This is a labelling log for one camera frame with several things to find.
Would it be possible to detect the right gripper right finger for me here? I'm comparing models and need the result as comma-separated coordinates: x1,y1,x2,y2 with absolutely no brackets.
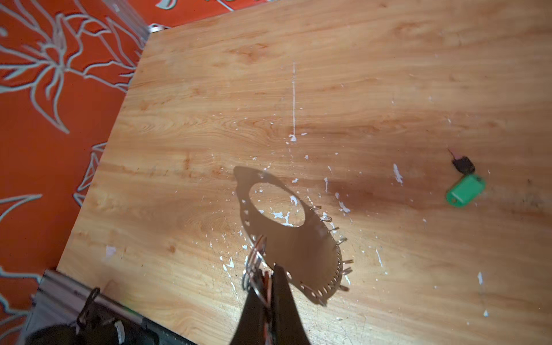
270,265,311,345

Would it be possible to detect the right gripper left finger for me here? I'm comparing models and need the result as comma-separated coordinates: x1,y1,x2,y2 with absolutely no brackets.
230,276,265,345

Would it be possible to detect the silver key ring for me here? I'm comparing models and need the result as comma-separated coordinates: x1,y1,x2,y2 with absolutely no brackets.
241,234,270,303

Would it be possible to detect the red key tag with key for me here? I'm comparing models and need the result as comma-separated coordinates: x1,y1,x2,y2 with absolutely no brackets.
262,271,274,345

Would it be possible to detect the green key tag with key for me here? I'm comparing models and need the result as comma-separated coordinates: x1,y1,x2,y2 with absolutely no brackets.
446,149,487,208

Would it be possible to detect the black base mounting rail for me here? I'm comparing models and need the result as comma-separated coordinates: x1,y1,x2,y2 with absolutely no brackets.
19,270,192,344

